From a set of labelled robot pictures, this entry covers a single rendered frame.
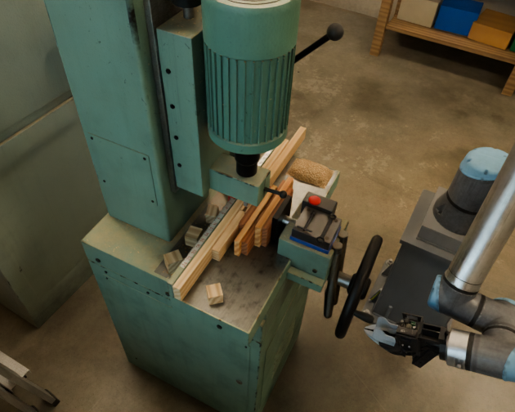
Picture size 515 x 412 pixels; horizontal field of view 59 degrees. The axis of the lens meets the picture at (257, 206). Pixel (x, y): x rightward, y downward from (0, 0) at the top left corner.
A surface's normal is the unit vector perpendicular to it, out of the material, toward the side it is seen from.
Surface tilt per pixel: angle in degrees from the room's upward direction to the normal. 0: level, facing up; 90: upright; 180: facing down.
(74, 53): 90
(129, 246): 0
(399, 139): 0
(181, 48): 90
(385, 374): 0
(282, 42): 90
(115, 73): 90
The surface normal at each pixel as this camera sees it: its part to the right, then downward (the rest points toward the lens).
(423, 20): -0.52, 0.62
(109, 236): 0.04, -0.68
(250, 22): 0.00, 0.73
